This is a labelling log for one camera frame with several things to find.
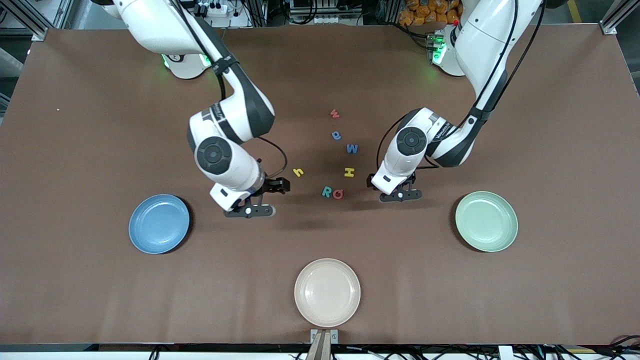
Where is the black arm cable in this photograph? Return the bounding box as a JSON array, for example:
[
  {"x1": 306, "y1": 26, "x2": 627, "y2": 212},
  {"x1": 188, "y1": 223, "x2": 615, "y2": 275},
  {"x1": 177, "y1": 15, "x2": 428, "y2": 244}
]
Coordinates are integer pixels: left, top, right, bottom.
[
  {"x1": 170, "y1": 0, "x2": 289, "y2": 180},
  {"x1": 375, "y1": 0, "x2": 546, "y2": 175}
]

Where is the blue plate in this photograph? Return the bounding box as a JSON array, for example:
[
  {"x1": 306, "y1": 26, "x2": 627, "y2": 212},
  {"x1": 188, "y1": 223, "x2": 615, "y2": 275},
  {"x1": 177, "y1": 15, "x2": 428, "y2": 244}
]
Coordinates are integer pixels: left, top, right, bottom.
[{"x1": 128, "y1": 194, "x2": 191, "y2": 255}]

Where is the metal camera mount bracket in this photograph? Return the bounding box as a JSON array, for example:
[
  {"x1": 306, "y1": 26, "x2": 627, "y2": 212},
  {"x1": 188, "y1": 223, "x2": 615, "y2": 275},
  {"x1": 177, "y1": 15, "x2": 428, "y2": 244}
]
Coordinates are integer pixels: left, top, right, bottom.
[{"x1": 306, "y1": 329, "x2": 339, "y2": 360}]

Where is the orange snack bag pile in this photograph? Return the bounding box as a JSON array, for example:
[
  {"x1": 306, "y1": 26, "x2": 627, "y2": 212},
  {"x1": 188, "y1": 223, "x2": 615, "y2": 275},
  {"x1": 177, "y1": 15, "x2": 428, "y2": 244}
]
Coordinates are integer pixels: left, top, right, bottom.
[{"x1": 398, "y1": 0, "x2": 462, "y2": 27}]

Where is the brown table cover sheet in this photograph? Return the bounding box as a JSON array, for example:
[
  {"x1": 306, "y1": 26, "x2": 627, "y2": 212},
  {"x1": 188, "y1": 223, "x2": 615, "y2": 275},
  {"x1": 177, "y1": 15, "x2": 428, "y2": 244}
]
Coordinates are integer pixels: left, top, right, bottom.
[{"x1": 0, "y1": 24, "x2": 640, "y2": 347}]

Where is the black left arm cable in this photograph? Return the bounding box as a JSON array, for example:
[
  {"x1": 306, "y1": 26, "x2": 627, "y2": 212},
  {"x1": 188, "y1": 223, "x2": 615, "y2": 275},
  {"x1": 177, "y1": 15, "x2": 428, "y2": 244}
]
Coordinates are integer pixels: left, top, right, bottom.
[{"x1": 375, "y1": 0, "x2": 546, "y2": 175}]

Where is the white power strip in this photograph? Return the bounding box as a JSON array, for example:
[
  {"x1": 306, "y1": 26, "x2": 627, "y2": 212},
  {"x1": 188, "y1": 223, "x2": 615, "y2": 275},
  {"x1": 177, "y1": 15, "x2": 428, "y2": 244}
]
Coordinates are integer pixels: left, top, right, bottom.
[{"x1": 194, "y1": 0, "x2": 231, "y2": 18}]

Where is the beige plate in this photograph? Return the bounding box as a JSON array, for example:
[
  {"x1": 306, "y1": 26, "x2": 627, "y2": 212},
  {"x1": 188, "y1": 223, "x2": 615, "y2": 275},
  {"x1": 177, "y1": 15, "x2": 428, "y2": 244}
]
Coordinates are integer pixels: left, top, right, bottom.
[{"x1": 294, "y1": 258, "x2": 362, "y2": 329}]

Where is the aluminium frame post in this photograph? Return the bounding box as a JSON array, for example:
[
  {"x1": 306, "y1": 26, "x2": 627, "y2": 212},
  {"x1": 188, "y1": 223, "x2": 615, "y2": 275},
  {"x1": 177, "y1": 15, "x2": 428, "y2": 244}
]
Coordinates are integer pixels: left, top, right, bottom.
[
  {"x1": 600, "y1": 0, "x2": 640, "y2": 36},
  {"x1": 242, "y1": 0, "x2": 268, "y2": 27},
  {"x1": 0, "y1": 0, "x2": 50, "y2": 42}
]

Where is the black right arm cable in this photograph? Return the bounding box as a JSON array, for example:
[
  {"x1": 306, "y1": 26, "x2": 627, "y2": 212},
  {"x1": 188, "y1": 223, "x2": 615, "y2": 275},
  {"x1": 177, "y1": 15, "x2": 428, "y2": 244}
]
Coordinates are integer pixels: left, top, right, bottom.
[{"x1": 170, "y1": 0, "x2": 289, "y2": 180}]

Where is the green plate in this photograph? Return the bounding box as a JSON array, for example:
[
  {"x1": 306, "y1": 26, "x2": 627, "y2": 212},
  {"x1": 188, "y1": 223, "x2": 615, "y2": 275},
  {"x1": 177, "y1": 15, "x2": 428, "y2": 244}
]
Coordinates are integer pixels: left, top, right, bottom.
[{"x1": 454, "y1": 191, "x2": 519, "y2": 253}]

